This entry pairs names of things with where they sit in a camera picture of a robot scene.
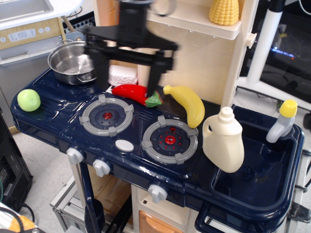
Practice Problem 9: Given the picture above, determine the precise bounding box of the green toy apple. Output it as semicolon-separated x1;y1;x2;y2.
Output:
17;89;41;112

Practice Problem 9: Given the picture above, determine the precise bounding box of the grey stove knob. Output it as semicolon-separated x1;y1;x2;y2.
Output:
148;184;168;203
66;148;84;165
92;159;111;178

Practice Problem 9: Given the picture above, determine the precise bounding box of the left grey stove burner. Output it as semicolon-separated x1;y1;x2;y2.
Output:
79;94;134;137

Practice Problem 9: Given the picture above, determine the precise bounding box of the yellow toy corn cob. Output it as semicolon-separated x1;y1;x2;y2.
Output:
208;0;239;26

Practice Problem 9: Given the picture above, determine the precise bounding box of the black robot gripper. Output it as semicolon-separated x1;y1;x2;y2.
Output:
83;0;178;96

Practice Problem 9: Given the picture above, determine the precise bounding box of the white pole stand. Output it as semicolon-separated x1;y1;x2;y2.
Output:
237;0;311;110

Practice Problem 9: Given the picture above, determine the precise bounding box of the right grey stove burner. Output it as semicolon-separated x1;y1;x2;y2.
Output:
141;116;199;165

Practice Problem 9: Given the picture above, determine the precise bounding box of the yellow toy banana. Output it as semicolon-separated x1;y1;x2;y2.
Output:
163;85;205;128

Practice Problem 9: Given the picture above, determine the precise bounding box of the grey oval button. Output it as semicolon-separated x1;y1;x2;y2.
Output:
115;139;134;152

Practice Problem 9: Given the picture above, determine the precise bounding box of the middle grey stove knob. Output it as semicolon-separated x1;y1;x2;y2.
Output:
92;159;111;178

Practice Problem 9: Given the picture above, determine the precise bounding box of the black computer case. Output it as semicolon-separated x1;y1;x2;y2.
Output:
0;117;33;212

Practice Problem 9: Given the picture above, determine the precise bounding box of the left grey stove knob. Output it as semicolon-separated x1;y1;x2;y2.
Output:
66;148;84;165

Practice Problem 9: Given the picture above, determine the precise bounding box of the stainless steel pot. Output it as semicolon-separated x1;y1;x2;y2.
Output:
48;40;97;85

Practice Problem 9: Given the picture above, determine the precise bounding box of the cream toy detergent bottle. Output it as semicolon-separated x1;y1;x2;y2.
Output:
202;107;244;173

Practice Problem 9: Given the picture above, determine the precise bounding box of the cream toy kitchen shelf unit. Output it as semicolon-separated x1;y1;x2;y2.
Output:
93;0;259;116

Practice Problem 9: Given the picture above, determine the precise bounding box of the navy toy sink basin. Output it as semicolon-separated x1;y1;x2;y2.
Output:
212;121;303;212

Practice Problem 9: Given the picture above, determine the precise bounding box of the red toy chili pepper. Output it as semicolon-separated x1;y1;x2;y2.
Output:
112;84;163;108

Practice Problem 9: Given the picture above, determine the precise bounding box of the orange toy drawer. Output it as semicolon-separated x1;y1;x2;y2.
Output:
139;211;182;233

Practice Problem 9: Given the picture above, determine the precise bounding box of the grey yellow toy faucet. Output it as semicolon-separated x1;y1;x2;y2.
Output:
266;100;298;143

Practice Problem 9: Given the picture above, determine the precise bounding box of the aluminium frame cart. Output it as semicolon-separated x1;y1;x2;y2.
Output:
50;175;86;233

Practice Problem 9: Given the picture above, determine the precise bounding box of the right grey stove knob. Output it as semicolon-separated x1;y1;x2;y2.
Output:
148;184;168;203

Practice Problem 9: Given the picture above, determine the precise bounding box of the navy toy kitchen counter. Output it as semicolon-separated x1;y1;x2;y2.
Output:
11;70;304;233

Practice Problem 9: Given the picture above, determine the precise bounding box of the grey stove burner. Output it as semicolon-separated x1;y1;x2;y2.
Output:
79;94;134;137
141;116;199;165

